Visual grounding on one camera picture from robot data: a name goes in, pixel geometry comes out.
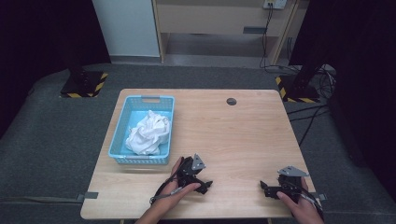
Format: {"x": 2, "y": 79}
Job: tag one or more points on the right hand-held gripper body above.
{"x": 289, "y": 182}

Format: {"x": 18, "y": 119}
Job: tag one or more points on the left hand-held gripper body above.
{"x": 189, "y": 171}

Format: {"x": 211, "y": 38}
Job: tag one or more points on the person's right hand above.
{"x": 300, "y": 208}

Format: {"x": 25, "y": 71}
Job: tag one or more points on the person's left hand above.
{"x": 169, "y": 196}

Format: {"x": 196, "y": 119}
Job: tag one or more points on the white crumpled cloth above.
{"x": 148, "y": 135}

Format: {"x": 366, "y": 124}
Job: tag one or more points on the blue plastic basket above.
{"x": 121, "y": 146}

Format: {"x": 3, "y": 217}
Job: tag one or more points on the black stand with striped base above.
{"x": 300, "y": 88}
{"x": 82, "y": 84}

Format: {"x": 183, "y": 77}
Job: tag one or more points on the black curtain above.
{"x": 361, "y": 62}
{"x": 37, "y": 37}

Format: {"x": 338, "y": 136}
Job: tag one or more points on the light wooden shelf unit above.
{"x": 214, "y": 18}

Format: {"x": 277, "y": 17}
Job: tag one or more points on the white panel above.
{"x": 126, "y": 28}

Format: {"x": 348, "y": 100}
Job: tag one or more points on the white power strip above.
{"x": 275, "y": 3}

